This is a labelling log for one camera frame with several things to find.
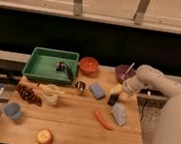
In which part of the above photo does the green plastic tray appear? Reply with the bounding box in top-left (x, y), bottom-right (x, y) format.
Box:
top-left (22, 47), bottom-right (79, 86)

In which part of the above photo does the cream white toy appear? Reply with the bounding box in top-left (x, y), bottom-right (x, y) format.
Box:
top-left (38, 83), bottom-right (64, 106)

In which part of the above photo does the blue plastic cup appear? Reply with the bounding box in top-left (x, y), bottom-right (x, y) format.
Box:
top-left (4, 102), bottom-right (22, 121)

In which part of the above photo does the small metal cup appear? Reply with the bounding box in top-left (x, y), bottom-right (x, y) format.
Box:
top-left (75, 81), bottom-right (86, 95)

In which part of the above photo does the black object in tray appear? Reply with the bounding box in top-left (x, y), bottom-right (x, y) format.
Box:
top-left (55, 61), bottom-right (74, 80)

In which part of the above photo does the black eraser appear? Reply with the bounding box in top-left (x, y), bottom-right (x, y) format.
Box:
top-left (108, 93), bottom-right (119, 106)

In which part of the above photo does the yellow red apple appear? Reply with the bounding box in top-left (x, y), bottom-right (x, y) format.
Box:
top-left (36, 128), bottom-right (54, 144)

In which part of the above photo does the blue sponge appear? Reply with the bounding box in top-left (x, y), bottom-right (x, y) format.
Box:
top-left (90, 83), bottom-right (105, 100)

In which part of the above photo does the light blue cloth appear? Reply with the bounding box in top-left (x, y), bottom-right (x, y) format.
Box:
top-left (112, 102), bottom-right (127, 126)

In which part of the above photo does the purple bowl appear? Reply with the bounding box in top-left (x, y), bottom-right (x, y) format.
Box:
top-left (115, 64), bottom-right (136, 84)

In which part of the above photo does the bunch of dark grapes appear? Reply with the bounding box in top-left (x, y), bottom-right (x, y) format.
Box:
top-left (16, 84), bottom-right (43, 107)

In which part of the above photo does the white spoon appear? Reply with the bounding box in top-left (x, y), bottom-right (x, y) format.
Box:
top-left (125, 62), bottom-right (135, 75)

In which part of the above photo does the orange bowl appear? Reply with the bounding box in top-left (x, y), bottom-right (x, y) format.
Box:
top-left (79, 57), bottom-right (99, 75)

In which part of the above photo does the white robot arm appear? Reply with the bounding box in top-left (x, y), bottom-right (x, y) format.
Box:
top-left (115, 65), bottom-right (181, 144)

